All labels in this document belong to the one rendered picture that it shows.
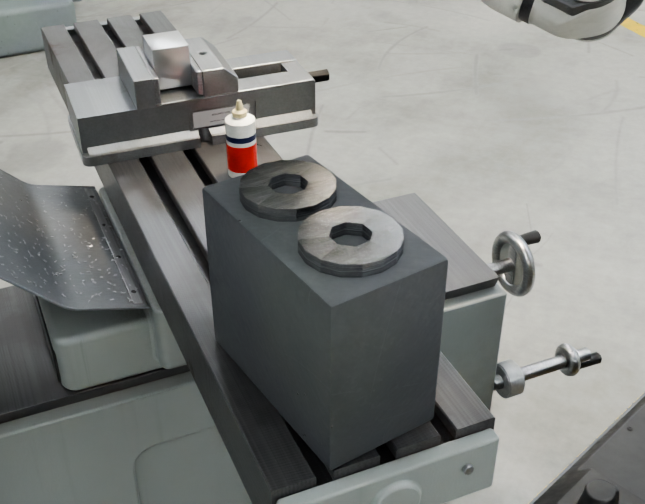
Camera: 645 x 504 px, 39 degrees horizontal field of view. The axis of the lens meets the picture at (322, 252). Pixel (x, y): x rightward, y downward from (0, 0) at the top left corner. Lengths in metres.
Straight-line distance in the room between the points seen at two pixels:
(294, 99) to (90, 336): 0.46
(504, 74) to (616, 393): 1.86
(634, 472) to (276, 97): 0.72
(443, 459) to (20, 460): 0.61
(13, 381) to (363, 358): 0.63
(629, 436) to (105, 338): 0.73
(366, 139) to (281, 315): 2.52
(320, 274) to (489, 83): 3.07
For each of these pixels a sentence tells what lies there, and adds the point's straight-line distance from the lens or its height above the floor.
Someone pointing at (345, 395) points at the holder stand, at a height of 0.99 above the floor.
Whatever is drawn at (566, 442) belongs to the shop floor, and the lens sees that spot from 2.19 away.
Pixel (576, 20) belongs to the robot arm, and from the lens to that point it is 1.05.
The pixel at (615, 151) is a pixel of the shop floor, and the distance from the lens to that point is 3.38.
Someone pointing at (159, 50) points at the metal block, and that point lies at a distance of 1.32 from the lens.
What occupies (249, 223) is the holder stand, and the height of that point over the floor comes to 1.09.
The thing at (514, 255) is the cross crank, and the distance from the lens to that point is 1.62.
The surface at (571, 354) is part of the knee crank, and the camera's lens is 1.62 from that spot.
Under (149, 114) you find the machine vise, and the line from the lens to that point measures 1.32.
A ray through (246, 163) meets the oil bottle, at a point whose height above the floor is 0.93.
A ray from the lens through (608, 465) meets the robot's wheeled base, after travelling 1.33.
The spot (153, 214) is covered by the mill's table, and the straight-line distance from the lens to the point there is 1.19.
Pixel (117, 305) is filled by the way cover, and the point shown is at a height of 0.84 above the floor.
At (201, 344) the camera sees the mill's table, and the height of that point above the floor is 0.90.
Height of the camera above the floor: 1.53
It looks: 35 degrees down
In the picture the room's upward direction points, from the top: straight up
